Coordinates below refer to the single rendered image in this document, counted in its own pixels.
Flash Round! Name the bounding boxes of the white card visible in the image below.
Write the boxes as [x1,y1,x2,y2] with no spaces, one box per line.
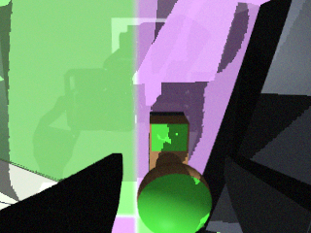
[0,159,58,210]

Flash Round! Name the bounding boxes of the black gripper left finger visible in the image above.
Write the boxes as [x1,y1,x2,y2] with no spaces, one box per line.
[0,152,123,233]

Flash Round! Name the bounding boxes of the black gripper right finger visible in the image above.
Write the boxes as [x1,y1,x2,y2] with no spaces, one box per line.
[223,154,311,233]

